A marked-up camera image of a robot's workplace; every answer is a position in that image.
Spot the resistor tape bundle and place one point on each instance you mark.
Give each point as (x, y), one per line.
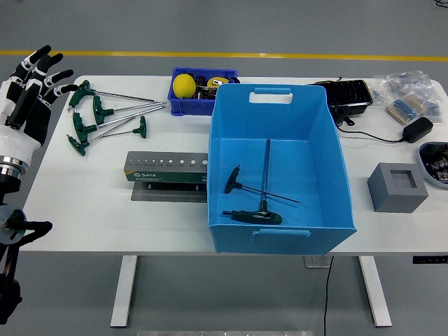
(406, 108)

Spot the pale blue bowl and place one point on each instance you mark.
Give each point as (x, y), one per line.
(425, 171)

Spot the yellow lemon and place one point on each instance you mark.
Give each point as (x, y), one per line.
(183, 85)

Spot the black power adapter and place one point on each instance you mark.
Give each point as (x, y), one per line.
(417, 129)

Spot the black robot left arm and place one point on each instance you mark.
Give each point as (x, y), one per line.
(10, 308)

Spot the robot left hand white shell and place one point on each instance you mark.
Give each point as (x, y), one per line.
(17, 143)

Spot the grey metal floor plate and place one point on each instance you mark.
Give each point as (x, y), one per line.
(315, 262)

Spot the large light blue box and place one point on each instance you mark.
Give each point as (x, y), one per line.
(308, 175)

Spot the black plastic tray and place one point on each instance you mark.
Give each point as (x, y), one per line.
(346, 94)

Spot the small dark blue bin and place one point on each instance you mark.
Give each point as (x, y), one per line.
(185, 106)

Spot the grey block with recess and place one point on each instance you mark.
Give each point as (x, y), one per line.
(395, 192)

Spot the white table leg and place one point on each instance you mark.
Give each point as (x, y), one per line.
(376, 290)
(124, 290)

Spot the metal hex key stand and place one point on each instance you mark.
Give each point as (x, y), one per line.
(164, 175)

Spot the yellow tape measure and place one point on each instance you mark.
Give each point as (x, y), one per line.
(214, 82)

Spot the black table control panel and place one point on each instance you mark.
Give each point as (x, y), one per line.
(430, 259)

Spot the black parts in bowl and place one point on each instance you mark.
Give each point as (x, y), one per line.
(437, 161)

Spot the clear plastic parts bag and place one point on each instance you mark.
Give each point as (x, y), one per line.
(379, 89)
(409, 82)
(432, 106)

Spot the dark cylindrical part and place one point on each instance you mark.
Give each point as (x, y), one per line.
(201, 80)

